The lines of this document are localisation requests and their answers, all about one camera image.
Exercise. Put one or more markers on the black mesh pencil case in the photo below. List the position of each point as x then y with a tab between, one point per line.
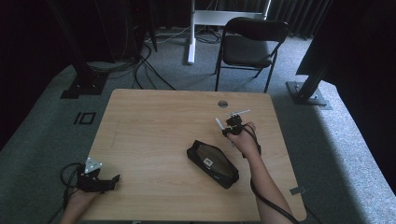
213	163

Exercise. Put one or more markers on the grey round table grommet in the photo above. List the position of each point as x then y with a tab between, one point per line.
222	104

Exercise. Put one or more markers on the black folding chair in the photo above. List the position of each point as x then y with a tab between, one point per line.
247	51

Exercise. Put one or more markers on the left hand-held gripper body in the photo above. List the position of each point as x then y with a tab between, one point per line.
88	183

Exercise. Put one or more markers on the white pen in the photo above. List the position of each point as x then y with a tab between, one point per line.
219	123

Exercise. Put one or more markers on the person's left hand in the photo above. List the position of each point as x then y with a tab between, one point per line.
81	199

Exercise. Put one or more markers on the grey tape piece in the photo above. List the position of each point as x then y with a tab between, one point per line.
298	190

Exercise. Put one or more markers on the dark curtain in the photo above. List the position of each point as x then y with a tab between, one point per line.
299	15

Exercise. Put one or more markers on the person's right hand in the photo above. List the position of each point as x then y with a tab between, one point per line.
244	141

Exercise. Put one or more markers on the white desk frame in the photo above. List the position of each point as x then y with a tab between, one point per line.
194	28

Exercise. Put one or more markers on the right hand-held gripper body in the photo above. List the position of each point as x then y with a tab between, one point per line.
238	123

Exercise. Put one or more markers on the black metal stand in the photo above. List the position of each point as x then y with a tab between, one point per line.
84	79
306	91

